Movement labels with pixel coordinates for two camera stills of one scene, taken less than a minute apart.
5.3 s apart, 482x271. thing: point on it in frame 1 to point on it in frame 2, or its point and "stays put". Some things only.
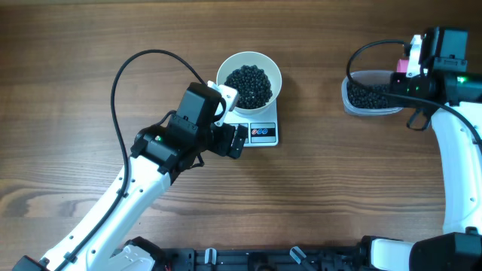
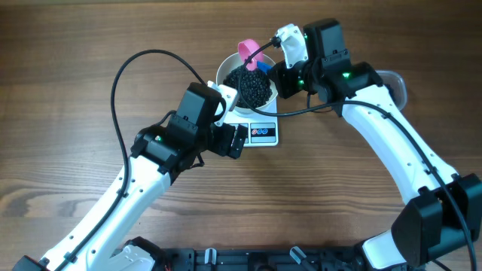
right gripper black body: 398,83 to 294,80
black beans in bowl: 254,86 stays put
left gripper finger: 241,134 stays put
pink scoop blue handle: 402,65 to 245,49
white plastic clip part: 230,94 stays put
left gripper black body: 221,138 stays put
